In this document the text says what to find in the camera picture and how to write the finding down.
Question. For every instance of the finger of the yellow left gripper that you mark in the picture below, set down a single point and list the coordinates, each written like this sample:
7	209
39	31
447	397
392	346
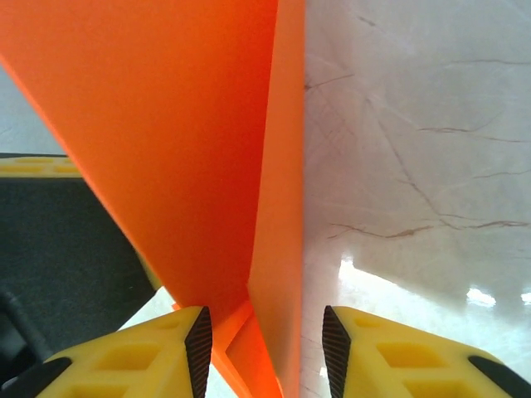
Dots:
37	168

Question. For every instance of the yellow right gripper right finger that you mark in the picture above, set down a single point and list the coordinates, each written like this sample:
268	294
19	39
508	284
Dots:
394	365

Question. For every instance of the orange paper sheet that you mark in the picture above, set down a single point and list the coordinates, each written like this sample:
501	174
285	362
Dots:
166	124

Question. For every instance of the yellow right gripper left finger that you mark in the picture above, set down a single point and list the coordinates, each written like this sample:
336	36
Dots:
137	365

